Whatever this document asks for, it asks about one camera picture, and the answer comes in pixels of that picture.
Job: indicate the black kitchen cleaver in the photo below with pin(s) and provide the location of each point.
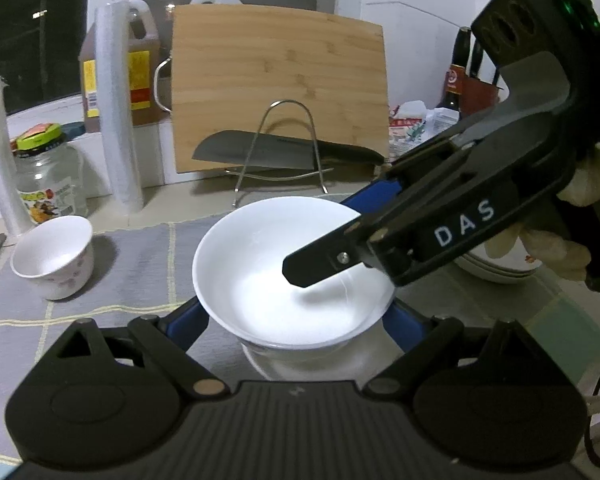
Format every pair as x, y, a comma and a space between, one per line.
280, 150

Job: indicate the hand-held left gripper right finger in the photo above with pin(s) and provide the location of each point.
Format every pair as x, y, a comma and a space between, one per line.
407, 330

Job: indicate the dark window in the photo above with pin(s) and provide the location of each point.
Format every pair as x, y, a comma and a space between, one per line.
30, 25

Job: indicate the red and white snack bag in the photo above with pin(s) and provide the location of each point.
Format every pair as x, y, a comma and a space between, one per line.
405, 130

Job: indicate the white seasoning bag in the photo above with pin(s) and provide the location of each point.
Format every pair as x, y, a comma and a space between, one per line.
442, 122

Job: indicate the person's right hand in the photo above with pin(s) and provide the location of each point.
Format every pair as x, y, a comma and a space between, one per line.
555, 252

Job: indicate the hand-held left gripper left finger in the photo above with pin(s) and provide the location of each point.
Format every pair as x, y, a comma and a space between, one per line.
187, 325

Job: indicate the steel pot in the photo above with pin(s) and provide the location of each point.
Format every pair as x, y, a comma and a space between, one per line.
162, 90

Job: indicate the glass jar green lid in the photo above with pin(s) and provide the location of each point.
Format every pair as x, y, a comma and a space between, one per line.
47, 180

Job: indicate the grey checked table mat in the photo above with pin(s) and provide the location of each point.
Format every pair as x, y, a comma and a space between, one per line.
130, 270

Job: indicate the bamboo cutting board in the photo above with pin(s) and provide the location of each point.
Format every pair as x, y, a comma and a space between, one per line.
280, 70

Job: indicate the brown knife block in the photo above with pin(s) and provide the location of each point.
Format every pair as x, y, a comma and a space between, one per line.
482, 100

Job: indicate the small white floral bowl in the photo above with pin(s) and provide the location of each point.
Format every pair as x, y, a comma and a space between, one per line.
50, 255

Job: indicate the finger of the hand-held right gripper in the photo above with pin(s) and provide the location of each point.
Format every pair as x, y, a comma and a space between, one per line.
320, 265
375, 197

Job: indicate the brown cooking oil jug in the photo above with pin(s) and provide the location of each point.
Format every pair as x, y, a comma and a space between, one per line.
140, 60

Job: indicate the dark soy sauce bottle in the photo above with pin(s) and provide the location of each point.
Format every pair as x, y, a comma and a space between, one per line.
455, 85

